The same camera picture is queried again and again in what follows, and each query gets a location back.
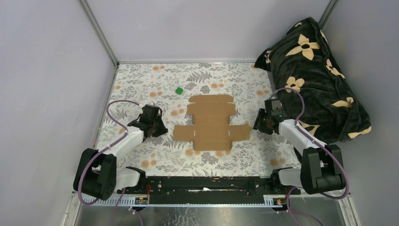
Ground brown cardboard box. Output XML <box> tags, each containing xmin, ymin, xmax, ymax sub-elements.
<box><xmin>173</xmin><ymin>95</ymin><xmax>252</xmax><ymax>151</ymax></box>

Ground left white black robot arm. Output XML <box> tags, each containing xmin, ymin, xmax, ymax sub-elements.
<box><xmin>73</xmin><ymin>104</ymin><xmax>168</xmax><ymax>201</ymax></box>

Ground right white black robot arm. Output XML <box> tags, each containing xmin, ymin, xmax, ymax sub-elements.
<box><xmin>253</xmin><ymin>99</ymin><xmax>349</xmax><ymax>194</ymax></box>

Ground floral patterned table mat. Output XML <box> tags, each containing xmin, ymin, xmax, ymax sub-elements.
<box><xmin>95</xmin><ymin>63</ymin><xmax>300</xmax><ymax>176</ymax></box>

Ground small green cube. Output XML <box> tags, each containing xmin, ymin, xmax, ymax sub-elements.
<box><xmin>175</xmin><ymin>87</ymin><xmax>184</xmax><ymax>95</ymax></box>

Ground black floral blanket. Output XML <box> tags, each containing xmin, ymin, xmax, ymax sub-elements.
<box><xmin>255</xmin><ymin>17</ymin><xmax>372</xmax><ymax>144</ymax></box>

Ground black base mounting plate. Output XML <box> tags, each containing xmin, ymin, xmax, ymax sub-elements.
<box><xmin>115</xmin><ymin>176</ymin><xmax>291</xmax><ymax>205</ymax></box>

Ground aluminium frame rail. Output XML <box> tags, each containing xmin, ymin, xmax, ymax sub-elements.
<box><xmin>72</xmin><ymin>175</ymin><xmax>351</xmax><ymax>198</ymax></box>

